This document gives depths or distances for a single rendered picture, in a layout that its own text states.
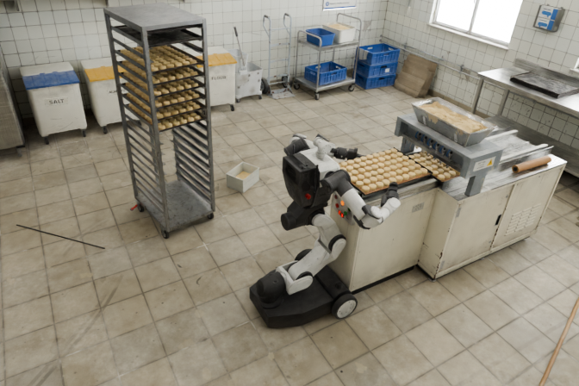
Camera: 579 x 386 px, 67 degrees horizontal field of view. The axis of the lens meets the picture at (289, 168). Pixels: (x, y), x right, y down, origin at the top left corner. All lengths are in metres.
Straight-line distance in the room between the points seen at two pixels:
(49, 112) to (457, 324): 4.65
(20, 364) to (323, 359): 1.91
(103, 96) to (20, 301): 2.70
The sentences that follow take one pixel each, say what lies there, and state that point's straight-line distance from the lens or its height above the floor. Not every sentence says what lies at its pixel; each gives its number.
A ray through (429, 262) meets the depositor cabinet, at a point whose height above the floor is 0.20.
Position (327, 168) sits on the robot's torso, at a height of 1.22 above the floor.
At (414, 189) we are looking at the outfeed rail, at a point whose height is 0.89.
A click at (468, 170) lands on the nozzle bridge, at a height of 1.09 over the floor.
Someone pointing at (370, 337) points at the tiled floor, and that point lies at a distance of 3.31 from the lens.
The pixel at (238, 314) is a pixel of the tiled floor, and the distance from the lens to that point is 3.34.
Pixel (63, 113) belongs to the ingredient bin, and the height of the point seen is 0.36.
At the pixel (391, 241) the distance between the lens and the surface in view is 3.34.
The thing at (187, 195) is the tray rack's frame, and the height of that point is 0.15.
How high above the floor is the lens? 2.55
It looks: 31 degrees down
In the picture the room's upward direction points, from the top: 3 degrees clockwise
